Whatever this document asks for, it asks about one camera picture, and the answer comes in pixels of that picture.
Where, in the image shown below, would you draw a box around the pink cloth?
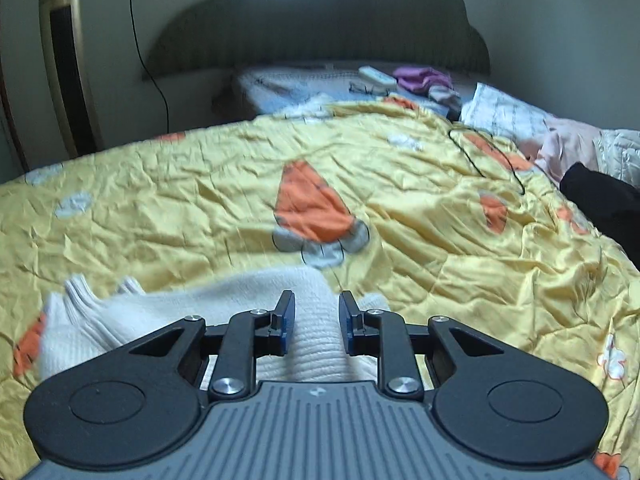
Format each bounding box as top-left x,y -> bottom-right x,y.
532,117 -> 606,183

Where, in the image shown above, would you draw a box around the white checkered pillow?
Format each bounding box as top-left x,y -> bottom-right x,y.
460,82 -> 556,146

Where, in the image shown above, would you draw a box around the white knit garment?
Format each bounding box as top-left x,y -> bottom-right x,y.
39,266 -> 393,386

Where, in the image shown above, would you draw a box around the black power cord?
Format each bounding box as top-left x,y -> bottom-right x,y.
127,0 -> 171,133

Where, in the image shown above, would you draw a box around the white quilted cloth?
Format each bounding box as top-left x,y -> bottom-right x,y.
592,129 -> 640,186

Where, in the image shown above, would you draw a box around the purple cloth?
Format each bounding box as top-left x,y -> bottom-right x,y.
392,65 -> 453,93

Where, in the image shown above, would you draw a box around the thin black cable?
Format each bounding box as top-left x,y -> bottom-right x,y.
448,127 -> 527,196

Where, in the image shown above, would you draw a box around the yellow printed blanket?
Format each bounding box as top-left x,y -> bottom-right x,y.
0,97 -> 640,480

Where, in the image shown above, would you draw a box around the eyeglasses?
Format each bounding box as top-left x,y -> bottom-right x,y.
348,80 -> 391,97

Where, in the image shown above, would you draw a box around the dark padded headboard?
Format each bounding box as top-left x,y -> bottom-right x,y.
142,0 -> 493,81

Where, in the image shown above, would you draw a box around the black cloth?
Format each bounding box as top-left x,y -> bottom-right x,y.
559,161 -> 640,266

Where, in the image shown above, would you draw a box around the gold tower air conditioner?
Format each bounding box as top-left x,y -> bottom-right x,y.
39,0 -> 104,158

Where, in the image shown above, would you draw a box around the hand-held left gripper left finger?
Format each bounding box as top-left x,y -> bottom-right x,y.
122,290 -> 297,403

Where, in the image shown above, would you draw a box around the white remote control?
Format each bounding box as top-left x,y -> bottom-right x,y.
359,66 -> 397,86

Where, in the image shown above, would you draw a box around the pale blue bed sheet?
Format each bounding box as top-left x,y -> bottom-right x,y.
232,60 -> 481,121

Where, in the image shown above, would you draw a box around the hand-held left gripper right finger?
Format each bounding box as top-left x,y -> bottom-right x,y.
339,290 -> 506,401

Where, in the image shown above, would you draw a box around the grey cloth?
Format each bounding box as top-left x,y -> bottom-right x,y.
427,85 -> 464,112

